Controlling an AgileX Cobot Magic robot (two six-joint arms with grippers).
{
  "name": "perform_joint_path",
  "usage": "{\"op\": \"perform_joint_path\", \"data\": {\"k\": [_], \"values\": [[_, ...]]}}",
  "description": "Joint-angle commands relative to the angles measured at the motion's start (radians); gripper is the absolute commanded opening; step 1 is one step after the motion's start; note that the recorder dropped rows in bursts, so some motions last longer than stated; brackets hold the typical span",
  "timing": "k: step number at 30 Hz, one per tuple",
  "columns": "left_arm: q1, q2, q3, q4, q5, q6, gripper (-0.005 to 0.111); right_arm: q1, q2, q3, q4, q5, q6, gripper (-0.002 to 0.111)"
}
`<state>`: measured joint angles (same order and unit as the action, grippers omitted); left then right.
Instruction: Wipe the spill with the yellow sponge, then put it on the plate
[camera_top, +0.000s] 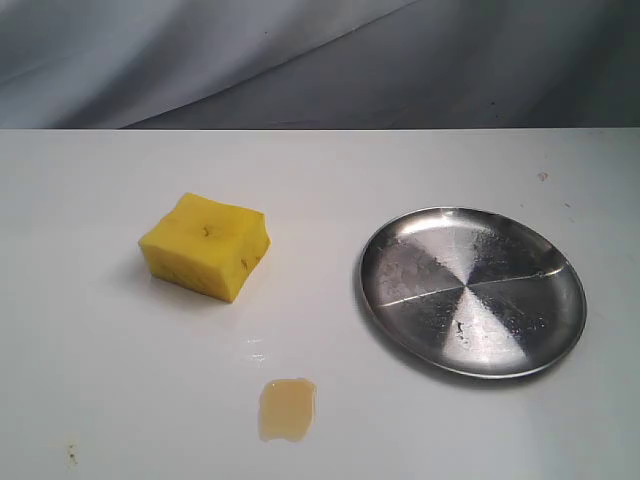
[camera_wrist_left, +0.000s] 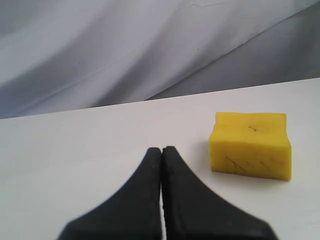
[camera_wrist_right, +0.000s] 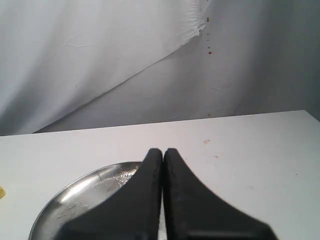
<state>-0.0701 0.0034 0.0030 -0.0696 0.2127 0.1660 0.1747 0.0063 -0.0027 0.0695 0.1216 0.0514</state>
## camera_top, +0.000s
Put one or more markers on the yellow sponge block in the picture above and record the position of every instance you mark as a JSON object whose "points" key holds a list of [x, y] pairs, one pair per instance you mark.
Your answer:
{"points": [[206, 246]]}

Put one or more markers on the brownish liquid spill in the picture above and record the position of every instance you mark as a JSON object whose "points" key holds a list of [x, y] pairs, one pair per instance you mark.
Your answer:
{"points": [[287, 409]]}

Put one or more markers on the round stainless steel plate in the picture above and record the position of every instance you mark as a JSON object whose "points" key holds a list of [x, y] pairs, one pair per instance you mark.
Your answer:
{"points": [[471, 292]]}

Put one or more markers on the grey fabric backdrop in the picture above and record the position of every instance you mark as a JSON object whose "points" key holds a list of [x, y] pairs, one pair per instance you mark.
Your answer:
{"points": [[319, 64]]}

